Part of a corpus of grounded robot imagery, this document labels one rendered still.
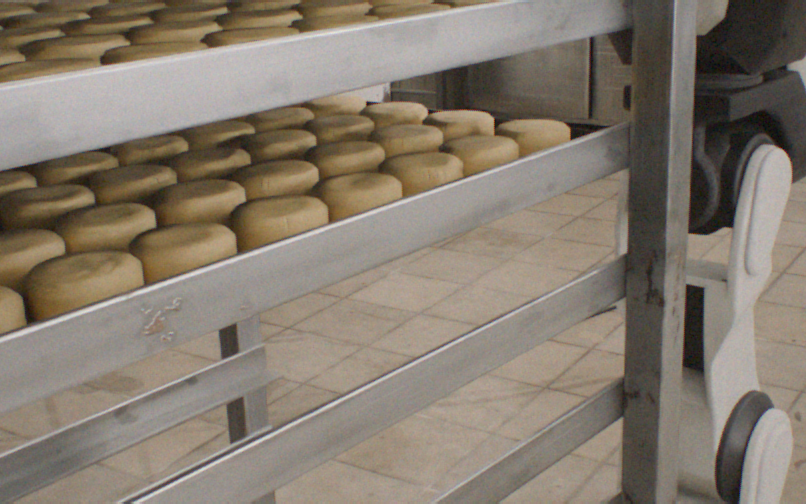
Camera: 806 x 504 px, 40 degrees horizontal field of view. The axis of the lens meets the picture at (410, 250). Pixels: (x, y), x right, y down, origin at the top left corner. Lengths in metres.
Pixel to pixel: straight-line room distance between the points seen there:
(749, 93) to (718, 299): 0.23
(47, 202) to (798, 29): 0.85
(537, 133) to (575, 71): 4.81
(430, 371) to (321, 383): 2.50
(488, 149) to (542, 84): 4.94
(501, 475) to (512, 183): 0.18
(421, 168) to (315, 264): 0.14
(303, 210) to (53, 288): 0.14
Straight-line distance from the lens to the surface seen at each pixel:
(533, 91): 5.64
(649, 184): 0.73
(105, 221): 0.57
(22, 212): 0.62
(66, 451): 0.99
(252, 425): 1.12
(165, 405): 1.04
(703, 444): 1.39
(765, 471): 1.41
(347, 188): 0.60
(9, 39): 0.60
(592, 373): 3.13
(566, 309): 0.70
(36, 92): 0.42
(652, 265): 0.74
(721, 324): 1.28
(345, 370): 3.17
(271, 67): 0.48
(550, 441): 0.72
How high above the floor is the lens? 1.31
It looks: 18 degrees down
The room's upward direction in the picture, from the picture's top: 2 degrees counter-clockwise
